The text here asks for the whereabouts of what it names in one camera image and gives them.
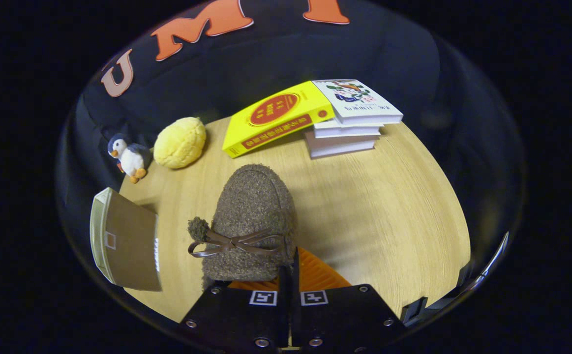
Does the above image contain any white book with illustrated cover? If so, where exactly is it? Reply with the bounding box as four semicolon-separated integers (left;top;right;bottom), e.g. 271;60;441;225
311;79;404;126

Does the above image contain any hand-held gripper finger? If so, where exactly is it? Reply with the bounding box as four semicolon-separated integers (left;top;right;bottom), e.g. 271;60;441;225
292;247;408;352
178;265;292;351

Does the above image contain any penguin plush toy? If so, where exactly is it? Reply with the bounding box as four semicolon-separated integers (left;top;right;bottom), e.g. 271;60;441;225
107;133;150;184

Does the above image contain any brown storage box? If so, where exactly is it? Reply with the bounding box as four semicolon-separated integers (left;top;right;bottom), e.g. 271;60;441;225
90;187;163;292

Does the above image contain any plain white book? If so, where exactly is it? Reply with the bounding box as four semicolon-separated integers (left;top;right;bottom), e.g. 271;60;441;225
313;119;385;139

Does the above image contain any yellow bun-shaped plush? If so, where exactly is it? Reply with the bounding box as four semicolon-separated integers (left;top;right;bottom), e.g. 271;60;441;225
153;117;207;170

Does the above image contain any brown fuzzy shoe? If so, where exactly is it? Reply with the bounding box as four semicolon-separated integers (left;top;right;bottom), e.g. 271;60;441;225
187;164;298;291

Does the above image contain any yellow book with red circle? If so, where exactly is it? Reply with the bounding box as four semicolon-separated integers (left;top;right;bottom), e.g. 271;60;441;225
222;81;336;159

